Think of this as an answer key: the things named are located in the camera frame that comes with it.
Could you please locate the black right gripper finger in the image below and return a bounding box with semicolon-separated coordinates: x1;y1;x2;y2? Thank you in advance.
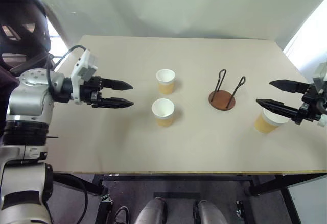
269;79;311;94
255;98;301;123

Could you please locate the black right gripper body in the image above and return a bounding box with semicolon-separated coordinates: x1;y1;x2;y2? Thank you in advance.
297;83;324;126

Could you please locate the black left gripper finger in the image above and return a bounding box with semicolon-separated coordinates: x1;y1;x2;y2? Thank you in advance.
101;78;134;91
98;96;135;109

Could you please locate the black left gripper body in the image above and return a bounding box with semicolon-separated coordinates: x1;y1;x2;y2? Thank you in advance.
79;75;105;108

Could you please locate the yellow paper cup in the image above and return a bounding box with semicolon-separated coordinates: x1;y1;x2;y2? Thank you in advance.
155;69;176;95
151;98;175;128
253;107;291;135

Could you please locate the white panel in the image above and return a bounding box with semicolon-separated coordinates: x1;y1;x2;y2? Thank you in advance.
287;180;327;224

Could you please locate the silver rounded robot leg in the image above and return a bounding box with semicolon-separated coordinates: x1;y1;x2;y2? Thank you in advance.
134;198;165;224
196;199;227;224

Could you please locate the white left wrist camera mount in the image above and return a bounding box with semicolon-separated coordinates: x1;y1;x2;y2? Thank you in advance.
69;49;99;105

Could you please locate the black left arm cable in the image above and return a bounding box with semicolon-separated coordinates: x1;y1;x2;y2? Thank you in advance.
46;45;87;94

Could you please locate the brown cup holder stand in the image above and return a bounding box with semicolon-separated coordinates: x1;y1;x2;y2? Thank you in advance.
208;68;247;112

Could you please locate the black table frame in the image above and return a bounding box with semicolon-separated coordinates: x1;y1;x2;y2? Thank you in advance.
52;172;327;224

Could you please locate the black floor cable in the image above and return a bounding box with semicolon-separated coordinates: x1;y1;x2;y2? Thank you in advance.
114;206;129;224

